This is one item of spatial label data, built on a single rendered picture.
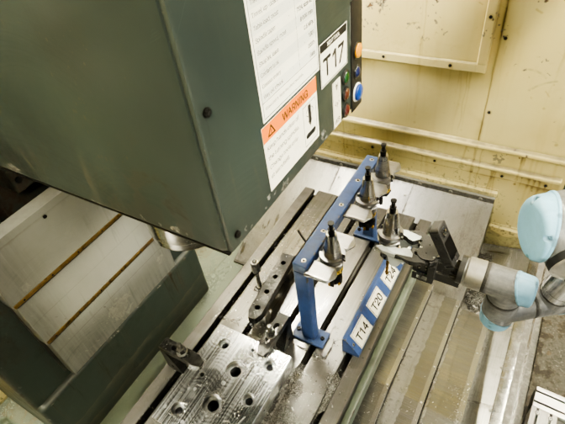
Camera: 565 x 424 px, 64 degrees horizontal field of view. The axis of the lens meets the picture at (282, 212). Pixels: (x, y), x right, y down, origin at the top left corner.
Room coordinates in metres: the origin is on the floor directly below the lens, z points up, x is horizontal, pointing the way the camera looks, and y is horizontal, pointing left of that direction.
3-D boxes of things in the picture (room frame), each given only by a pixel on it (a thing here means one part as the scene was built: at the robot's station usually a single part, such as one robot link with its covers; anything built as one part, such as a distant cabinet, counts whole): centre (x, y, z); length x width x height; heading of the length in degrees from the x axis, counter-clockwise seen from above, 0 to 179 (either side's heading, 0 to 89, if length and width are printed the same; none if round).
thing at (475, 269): (0.66, -0.43, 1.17); 0.08 x 0.05 x 0.08; 144
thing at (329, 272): (0.69, -0.07, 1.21); 0.07 x 0.05 x 0.01; 54
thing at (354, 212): (0.87, -0.20, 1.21); 0.07 x 0.05 x 0.01; 54
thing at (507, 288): (0.61, -0.49, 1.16); 0.11 x 0.08 x 0.09; 54
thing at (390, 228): (0.78, -0.26, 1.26); 0.04 x 0.04 x 0.07
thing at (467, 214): (1.16, -0.21, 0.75); 0.89 x 0.70 x 0.26; 54
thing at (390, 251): (0.74, -0.26, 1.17); 0.09 x 0.03 x 0.06; 67
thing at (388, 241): (0.78, -0.26, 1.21); 0.06 x 0.06 x 0.03
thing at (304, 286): (0.72, -0.03, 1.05); 0.10 x 0.05 x 0.30; 54
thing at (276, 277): (0.88, 0.07, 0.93); 0.26 x 0.05 x 0.06; 149
